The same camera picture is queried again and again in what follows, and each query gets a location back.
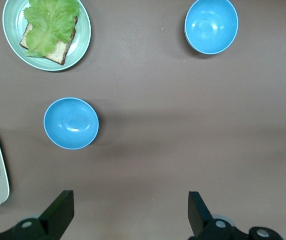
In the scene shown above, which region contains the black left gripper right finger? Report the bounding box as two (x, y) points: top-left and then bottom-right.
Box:
(187, 191), (249, 240)

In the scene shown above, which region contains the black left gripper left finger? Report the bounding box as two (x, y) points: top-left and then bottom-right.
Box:
(12, 190), (75, 240)

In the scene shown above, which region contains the blue bowl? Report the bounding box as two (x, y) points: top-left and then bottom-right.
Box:
(43, 97), (100, 151)
(184, 0), (239, 55)

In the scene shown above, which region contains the bread slice on plate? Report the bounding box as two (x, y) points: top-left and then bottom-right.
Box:
(19, 16), (78, 66)

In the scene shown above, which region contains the pale green plate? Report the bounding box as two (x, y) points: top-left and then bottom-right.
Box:
(2, 0), (92, 72)

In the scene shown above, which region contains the green lettuce leaf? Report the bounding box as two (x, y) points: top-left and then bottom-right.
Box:
(23, 0), (81, 58)

